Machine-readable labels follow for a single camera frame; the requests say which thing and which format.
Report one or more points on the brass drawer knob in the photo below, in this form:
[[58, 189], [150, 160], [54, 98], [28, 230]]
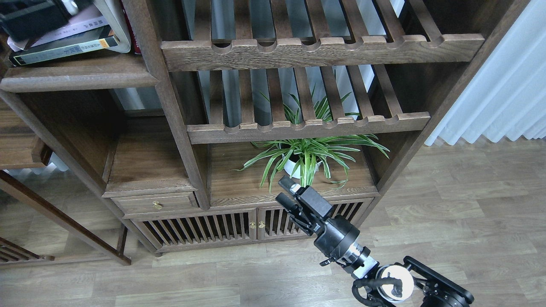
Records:
[[157, 205]]

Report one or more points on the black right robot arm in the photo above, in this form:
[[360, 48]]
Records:
[[373, 285]]

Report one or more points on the white curtain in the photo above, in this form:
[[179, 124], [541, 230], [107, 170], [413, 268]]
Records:
[[507, 97]]

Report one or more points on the dark wooden bookshelf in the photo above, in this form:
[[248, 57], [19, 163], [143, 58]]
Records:
[[173, 123]]

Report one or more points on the white plant pot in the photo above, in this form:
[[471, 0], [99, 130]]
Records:
[[301, 168]]

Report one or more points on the cream paged upright book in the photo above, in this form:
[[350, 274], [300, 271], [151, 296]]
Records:
[[113, 12]]

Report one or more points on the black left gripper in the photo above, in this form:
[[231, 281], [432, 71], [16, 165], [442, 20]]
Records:
[[25, 19]]

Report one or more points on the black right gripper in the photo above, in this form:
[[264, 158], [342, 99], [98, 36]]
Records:
[[336, 237]]

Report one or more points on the white paperback book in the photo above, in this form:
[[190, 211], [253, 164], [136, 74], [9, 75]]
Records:
[[78, 24]]

